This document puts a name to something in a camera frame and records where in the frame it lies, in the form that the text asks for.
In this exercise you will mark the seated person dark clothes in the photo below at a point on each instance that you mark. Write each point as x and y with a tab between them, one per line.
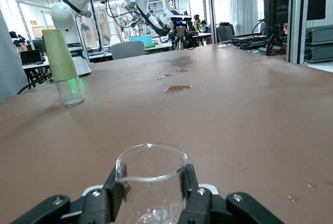
204	26

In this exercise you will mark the aluminium frame post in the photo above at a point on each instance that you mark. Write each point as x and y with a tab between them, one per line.
296	26

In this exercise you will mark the grey fabric partition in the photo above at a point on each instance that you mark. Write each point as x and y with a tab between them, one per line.
10	65

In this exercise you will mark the small spilled liquid puddle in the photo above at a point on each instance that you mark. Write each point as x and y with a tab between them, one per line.
166	75

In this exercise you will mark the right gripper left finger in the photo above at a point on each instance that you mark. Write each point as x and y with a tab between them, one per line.
91	208

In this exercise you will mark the brown table mat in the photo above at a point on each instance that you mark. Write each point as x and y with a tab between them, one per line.
234	117

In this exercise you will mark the metal jigger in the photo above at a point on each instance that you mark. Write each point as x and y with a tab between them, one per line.
181	31

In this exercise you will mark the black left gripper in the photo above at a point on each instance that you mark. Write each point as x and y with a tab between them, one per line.
181	23

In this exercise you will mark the clear glass beaker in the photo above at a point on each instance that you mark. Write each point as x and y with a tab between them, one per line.
151	200

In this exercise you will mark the blue plastic bin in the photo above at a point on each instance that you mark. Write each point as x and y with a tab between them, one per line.
140	38

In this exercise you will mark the aluminium pole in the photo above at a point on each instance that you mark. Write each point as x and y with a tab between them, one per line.
211	7

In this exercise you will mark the green capped clear bottle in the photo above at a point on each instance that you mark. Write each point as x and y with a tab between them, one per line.
61	60

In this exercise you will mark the green cloth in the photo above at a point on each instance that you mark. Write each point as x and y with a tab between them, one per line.
151	46

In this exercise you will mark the black computer monitor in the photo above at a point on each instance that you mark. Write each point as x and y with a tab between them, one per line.
312	0

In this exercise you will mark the white curtain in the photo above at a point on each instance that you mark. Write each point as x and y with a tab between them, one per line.
243	2

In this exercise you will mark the blue jointed grey robot arm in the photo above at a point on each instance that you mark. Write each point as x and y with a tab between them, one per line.
128	4

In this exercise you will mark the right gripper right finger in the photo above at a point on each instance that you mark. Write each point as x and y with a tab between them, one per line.
208	208

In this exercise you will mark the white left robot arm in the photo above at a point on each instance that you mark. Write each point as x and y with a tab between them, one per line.
70	26

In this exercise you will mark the grey server box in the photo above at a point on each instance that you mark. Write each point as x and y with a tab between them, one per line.
320	41

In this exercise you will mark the grey office chair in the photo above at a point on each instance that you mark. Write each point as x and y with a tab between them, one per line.
127	49

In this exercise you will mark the black laptop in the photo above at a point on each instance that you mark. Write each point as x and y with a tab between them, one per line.
30	57

